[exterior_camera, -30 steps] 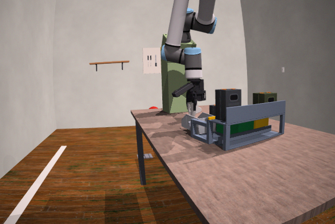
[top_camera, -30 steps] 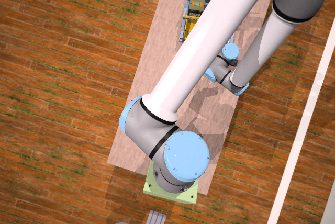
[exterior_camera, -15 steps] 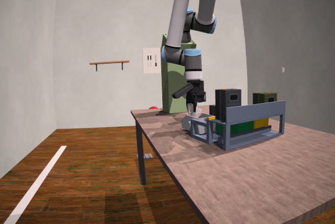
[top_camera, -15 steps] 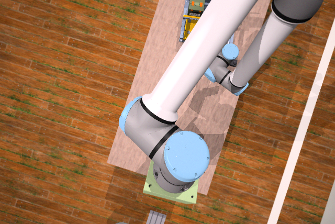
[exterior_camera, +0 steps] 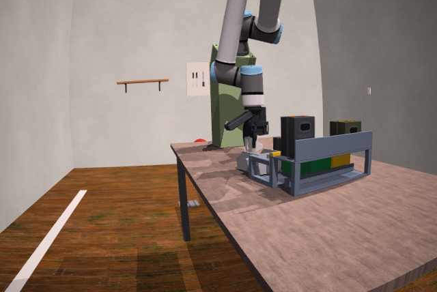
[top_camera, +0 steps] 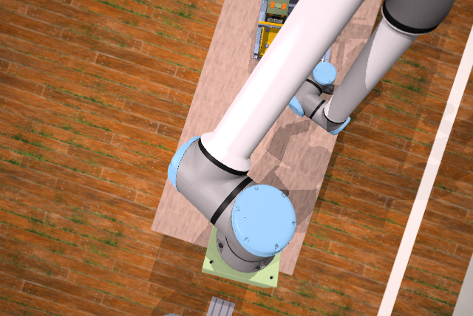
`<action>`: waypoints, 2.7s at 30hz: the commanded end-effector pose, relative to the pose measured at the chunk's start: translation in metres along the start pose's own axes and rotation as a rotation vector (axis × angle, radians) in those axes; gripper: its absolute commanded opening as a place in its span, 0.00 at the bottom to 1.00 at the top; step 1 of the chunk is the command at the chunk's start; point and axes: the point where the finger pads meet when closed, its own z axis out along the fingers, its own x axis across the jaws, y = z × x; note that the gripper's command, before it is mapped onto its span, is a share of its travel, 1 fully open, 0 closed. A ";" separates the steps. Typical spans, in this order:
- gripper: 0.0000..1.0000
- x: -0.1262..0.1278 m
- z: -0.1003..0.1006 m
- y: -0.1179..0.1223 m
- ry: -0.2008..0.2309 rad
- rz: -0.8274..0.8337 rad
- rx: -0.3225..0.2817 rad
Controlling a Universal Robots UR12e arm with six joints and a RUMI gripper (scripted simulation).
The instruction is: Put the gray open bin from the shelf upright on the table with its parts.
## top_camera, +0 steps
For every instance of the yellow open bin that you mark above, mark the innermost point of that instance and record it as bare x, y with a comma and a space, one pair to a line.
267, 37

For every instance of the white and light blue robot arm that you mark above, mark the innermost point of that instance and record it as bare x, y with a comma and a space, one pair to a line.
256, 222

